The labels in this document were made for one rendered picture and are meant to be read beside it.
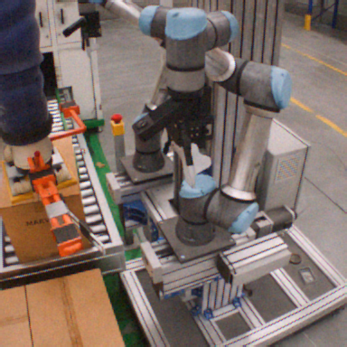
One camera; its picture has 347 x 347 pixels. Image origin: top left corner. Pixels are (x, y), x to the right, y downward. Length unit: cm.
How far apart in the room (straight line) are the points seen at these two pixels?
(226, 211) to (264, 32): 61
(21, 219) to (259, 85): 125
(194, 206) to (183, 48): 66
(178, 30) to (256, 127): 52
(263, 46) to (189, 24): 67
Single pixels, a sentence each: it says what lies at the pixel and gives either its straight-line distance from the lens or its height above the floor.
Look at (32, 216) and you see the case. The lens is 182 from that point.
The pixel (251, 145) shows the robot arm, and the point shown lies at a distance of 112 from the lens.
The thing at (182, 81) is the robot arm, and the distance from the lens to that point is 70.
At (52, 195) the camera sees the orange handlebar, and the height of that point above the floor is 123.
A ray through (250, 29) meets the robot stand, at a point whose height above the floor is 173.
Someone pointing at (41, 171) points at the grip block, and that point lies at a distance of 143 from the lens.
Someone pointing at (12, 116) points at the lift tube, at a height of 142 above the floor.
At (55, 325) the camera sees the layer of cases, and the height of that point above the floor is 54.
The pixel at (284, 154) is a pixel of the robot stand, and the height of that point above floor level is 122.
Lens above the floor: 199
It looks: 35 degrees down
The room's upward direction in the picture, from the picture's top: straight up
